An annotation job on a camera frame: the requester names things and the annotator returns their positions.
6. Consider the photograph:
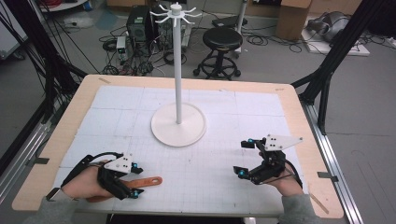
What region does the grey bag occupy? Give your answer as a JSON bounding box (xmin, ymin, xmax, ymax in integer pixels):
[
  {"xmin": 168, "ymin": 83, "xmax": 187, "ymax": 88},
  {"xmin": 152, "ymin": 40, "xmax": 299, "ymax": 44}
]
[{"xmin": 306, "ymin": 11, "xmax": 352, "ymax": 44}]

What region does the aluminium rail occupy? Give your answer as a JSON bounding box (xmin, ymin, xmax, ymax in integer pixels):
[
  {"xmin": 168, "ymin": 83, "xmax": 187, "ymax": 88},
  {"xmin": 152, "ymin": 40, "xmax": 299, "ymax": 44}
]
[
  {"xmin": 0, "ymin": 120, "xmax": 52, "ymax": 204},
  {"xmin": 299, "ymin": 101, "xmax": 364, "ymax": 224}
]

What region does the black metal bracket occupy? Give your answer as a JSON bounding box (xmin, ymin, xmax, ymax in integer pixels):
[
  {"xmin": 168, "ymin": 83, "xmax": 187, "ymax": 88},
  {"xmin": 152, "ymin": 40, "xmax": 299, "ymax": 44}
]
[
  {"xmin": 25, "ymin": 157, "xmax": 50, "ymax": 167},
  {"xmin": 317, "ymin": 171, "xmax": 340, "ymax": 183}
]

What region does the black round stool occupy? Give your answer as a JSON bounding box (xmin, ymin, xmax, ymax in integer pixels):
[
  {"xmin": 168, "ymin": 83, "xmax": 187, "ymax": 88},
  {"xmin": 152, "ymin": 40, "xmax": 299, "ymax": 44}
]
[{"xmin": 192, "ymin": 27, "xmax": 244, "ymax": 81}]

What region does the small grey power supply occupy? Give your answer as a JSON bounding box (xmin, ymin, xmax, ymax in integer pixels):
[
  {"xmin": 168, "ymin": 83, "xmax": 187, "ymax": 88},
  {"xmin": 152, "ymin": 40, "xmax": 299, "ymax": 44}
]
[{"xmin": 116, "ymin": 35, "xmax": 128, "ymax": 62}]

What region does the black frame strut with cables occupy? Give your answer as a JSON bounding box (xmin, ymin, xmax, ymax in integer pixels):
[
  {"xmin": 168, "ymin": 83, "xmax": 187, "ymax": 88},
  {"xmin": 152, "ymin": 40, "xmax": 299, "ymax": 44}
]
[{"xmin": 0, "ymin": 0, "xmax": 89, "ymax": 175}]

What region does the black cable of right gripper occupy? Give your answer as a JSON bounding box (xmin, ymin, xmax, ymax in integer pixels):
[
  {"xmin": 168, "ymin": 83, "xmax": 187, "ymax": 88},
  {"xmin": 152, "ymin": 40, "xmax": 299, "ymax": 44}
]
[{"xmin": 258, "ymin": 160, "xmax": 304, "ymax": 189}]

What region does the black computer tower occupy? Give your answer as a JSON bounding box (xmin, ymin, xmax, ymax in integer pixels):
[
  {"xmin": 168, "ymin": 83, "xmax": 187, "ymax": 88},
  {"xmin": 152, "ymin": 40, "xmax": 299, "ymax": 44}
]
[{"xmin": 125, "ymin": 5, "xmax": 154, "ymax": 44}]

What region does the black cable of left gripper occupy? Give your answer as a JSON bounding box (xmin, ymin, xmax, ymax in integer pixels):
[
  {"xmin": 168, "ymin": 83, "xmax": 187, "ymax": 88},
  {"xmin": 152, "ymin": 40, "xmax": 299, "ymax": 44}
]
[{"xmin": 60, "ymin": 151, "xmax": 125, "ymax": 189}]

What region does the white flat board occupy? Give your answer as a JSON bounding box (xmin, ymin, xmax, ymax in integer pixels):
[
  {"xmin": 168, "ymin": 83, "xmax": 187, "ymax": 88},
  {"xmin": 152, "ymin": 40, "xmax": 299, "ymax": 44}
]
[{"xmin": 301, "ymin": 29, "xmax": 372, "ymax": 57}]

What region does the cardboard box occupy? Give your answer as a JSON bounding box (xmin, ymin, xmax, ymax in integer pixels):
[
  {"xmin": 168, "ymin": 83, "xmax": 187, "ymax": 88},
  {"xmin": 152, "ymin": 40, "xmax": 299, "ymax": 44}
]
[{"xmin": 275, "ymin": 0, "xmax": 313, "ymax": 41}]

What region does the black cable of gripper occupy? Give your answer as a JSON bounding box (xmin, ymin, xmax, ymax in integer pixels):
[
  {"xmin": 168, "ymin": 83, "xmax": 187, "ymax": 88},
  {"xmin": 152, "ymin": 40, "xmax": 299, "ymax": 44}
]
[
  {"xmin": 60, "ymin": 151, "xmax": 125, "ymax": 189},
  {"xmin": 258, "ymin": 160, "xmax": 304, "ymax": 189}
]

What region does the black flat case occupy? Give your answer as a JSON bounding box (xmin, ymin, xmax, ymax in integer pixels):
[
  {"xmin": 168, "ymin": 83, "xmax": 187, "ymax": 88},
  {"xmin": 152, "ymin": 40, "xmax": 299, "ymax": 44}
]
[{"xmin": 212, "ymin": 15, "xmax": 248, "ymax": 29}]

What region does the wooden spatula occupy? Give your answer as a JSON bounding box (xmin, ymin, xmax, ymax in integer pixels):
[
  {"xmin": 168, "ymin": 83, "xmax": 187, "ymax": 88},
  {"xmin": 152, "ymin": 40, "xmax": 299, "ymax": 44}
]
[{"xmin": 86, "ymin": 175, "xmax": 163, "ymax": 203}]

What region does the white grid mat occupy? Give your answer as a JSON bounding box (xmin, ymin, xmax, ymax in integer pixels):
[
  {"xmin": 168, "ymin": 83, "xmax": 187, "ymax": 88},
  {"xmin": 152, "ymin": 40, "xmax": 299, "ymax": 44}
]
[{"xmin": 52, "ymin": 85, "xmax": 309, "ymax": 217}]

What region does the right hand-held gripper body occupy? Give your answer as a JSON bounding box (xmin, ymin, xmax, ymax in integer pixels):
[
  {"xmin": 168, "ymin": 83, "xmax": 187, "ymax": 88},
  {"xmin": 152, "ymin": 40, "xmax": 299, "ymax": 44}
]
[{"xmin": 248, "ymin": 133, "xmax": 304, "ymax": 185}]

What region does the person's left hand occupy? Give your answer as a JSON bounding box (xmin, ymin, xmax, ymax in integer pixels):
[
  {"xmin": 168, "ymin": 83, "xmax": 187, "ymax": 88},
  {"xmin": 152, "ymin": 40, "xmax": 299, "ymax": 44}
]
[{"xmin": 62, "ymin": 160, "xmax": 115, "ymax": 200}]

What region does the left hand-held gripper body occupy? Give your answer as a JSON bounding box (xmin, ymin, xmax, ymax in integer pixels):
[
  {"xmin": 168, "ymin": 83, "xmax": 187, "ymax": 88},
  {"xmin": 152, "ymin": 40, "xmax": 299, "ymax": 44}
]
[{"xmin": 96, "ymin": 152, "xmax": 139, "ymax": 201}]

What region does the white hook stand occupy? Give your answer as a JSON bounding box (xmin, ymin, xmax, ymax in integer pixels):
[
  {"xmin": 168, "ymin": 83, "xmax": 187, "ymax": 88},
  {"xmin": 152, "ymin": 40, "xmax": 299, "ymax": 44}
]
[{"xmin": 149, "ymin": 2, "xmax": 207, "ymax": 148}]

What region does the person's right hand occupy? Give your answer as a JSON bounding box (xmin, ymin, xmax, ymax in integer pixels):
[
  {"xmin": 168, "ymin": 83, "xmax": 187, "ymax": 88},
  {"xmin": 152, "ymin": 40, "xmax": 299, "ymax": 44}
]
[{"xmin": 258, "ymin": 150, "xmax": 304, "ymax": 197}]

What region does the white cabinet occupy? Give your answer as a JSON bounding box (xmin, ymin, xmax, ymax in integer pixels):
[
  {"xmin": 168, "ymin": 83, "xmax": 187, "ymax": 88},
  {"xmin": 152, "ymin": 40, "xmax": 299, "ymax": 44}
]
[{"xmin": 0, "ymin": 0, "xmax": 29, "ymax": 60}]

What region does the white metal pole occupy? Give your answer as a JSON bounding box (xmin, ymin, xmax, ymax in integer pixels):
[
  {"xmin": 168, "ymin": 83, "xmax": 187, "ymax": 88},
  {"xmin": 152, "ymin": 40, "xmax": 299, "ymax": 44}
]
[{"xmin": 233, "ymin": 0, "xmax": 249, "ymax": 59}]

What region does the tangle of black floor cables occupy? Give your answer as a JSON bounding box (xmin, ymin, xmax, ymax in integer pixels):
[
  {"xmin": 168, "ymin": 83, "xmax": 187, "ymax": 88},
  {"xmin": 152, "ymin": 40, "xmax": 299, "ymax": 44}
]
[{"xmin": 98, "ymin": 26, "xmax": 188, "ymax": 77}]

